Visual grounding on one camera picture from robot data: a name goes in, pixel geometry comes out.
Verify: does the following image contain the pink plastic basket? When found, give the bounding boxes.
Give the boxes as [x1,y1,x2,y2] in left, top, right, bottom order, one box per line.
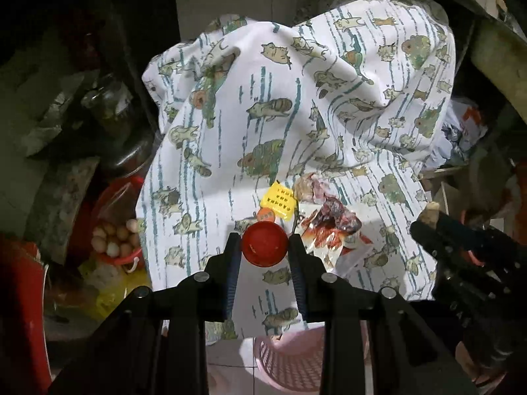
[252,325,328,393]

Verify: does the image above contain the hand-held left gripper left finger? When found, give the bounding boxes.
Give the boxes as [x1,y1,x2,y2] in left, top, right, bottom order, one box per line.
[49,232,243,395]

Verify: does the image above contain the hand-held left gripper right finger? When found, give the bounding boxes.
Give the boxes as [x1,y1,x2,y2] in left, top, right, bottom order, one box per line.
[288,234,478,395]

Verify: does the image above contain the pale curved pipe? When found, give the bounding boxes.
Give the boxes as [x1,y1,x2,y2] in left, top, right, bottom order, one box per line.
[469,20,527,108]

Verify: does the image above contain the dark lidded pot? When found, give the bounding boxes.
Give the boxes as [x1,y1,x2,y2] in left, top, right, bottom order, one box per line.
[99,129,159,179]

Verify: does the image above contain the small beige scrap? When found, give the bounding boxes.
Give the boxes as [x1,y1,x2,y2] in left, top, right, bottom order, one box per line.
[419,201,441,225]

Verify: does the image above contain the pile of eggs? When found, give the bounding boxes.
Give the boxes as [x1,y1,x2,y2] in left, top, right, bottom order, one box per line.
[91,219,141,258]

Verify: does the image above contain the patterned grey board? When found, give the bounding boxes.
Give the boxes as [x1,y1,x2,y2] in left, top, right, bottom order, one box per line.
[25,156,99,264]

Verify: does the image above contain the red bottle cap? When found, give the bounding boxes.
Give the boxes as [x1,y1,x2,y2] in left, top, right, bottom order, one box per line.
[241,221,288,266]

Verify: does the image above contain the clear wrapper with red bits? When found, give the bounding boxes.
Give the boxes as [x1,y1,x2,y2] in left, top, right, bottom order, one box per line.
[298,197,363,256]

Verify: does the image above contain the crumpled pale pink wrapper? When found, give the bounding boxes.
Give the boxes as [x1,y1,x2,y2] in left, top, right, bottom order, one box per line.
[293,173,330,204]

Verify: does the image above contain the red plastic stool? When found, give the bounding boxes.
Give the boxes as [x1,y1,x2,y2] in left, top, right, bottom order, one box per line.
[0,234,52,395]

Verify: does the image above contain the clear plastic bag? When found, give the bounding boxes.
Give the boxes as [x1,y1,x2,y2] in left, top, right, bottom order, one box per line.
[97,181,138,231]

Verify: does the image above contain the red plastic bucket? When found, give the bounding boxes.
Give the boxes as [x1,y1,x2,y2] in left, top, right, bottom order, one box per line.
[91,177,145,266]

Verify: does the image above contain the white plastic bags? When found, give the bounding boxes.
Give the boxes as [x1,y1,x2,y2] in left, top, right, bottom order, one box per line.
[424,99,490,169]

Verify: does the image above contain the cat printed white cloth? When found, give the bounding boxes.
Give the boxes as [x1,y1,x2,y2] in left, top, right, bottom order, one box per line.
[136,0,458,340]

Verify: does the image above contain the yellow square packet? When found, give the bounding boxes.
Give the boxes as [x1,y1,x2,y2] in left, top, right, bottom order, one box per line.
[260,181,298,219]

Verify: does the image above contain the glass jar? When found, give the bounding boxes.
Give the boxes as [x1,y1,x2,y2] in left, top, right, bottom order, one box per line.
[80,74,134,136]

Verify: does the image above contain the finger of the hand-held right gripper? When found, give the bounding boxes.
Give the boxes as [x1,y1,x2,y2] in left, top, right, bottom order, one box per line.
[409,212,486,258]

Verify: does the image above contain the yellow plastic bag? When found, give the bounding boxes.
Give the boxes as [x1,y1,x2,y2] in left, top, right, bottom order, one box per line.
[80,255,153,322]

